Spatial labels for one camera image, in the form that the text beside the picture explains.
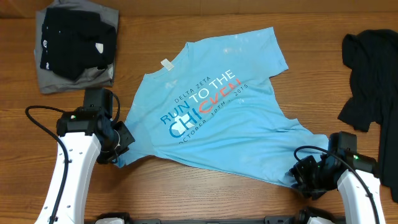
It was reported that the light blue printed t-shirt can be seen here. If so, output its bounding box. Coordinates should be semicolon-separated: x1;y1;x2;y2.
117;27;328;187

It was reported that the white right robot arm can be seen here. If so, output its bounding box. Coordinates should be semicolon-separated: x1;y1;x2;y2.
290;131;386;224

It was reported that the folded grey garment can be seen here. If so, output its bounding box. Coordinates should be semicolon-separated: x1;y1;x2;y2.
34;0;119;94

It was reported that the folded black garment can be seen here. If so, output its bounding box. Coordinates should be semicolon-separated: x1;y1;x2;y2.
40;7;117;81

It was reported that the crumpled black shirt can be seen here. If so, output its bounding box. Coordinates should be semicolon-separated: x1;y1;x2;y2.
338;29;397;202

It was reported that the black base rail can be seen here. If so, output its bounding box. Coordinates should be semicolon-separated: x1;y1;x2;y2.
83;210;346;224

